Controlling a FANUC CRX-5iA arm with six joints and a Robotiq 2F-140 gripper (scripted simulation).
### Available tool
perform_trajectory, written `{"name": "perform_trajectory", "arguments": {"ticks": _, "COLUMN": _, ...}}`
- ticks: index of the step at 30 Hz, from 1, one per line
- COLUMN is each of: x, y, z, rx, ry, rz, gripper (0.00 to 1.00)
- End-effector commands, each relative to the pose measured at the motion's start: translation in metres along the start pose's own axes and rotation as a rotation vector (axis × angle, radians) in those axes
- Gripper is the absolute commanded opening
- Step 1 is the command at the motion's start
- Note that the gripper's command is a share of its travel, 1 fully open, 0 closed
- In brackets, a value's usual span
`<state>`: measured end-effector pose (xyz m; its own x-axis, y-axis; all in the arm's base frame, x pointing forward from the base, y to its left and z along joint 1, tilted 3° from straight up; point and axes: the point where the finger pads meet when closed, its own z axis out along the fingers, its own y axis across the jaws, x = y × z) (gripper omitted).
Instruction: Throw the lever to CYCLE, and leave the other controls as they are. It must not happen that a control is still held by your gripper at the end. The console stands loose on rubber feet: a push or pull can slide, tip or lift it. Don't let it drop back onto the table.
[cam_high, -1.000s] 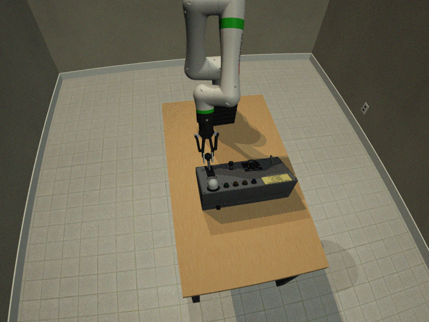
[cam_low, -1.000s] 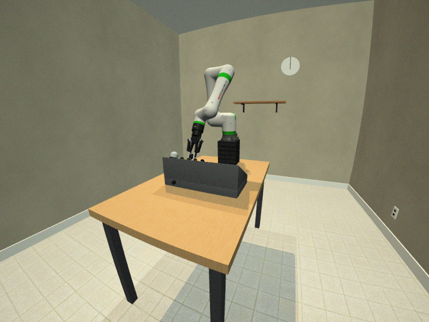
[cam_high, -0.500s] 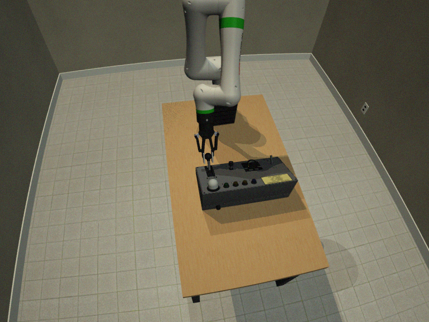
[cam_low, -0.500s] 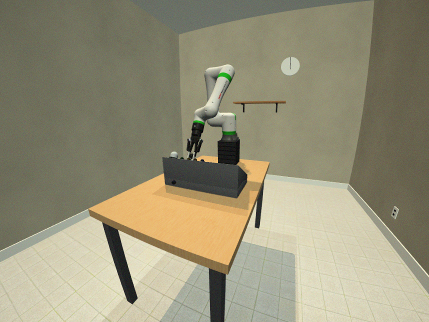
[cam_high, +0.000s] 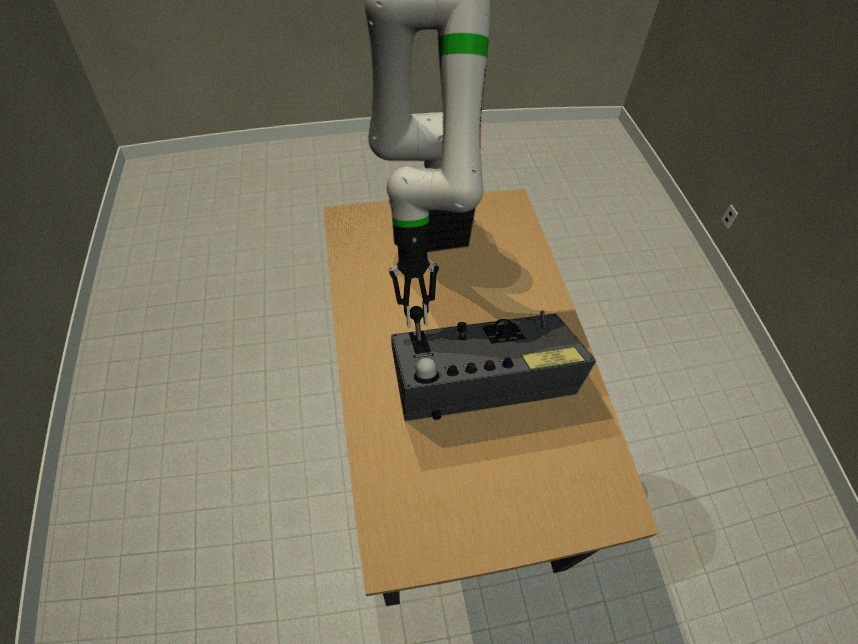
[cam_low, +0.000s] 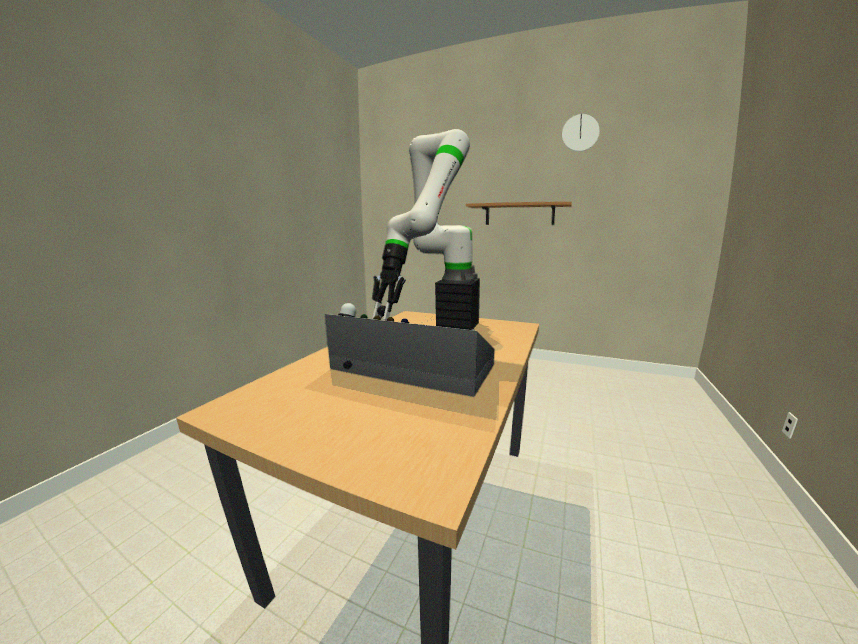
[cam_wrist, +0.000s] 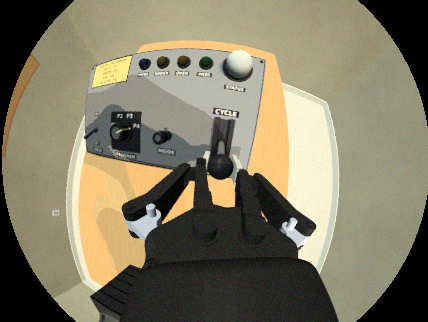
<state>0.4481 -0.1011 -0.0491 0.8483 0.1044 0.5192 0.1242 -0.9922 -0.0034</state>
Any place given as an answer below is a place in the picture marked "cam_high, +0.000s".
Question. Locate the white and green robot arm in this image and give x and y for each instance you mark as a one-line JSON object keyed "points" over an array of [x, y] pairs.
{"points": [[447, 142]]}

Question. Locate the dark grey control console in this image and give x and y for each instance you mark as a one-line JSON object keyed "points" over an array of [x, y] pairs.
{"points": [[445, 372]]}

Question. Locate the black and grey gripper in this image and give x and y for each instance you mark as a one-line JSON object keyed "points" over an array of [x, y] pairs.
{"points": [[414, 270]]}

